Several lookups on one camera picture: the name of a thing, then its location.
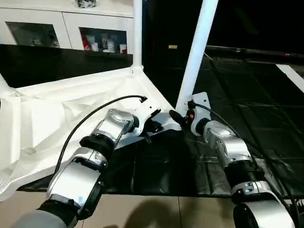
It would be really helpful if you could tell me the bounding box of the white plastic table leg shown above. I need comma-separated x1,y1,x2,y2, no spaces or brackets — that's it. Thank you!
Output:
175,0,219,115
0,73,14,96
132,0,144,75

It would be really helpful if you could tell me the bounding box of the white plastic table top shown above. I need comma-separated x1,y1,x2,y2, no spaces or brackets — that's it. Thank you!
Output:
0,66,184,201

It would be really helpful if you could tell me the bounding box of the black mat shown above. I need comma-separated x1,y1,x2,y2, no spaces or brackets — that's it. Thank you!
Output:
0,44,304,198

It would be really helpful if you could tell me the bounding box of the black cabinet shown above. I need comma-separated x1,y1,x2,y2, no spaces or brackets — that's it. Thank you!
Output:
131,0,304,54

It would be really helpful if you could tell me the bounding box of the black flat monitor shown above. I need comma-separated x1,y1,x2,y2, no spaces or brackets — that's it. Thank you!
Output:
205,45,304,58

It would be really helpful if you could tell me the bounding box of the white flat strip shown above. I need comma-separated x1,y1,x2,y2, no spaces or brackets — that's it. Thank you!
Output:
275,63,304,94

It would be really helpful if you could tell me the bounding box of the white glass-door cabinet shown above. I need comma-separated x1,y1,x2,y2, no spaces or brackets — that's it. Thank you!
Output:
0,0,135,56

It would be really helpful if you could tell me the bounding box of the grey object on cabinet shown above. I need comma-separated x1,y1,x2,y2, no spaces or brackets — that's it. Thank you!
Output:
75,0,98,9

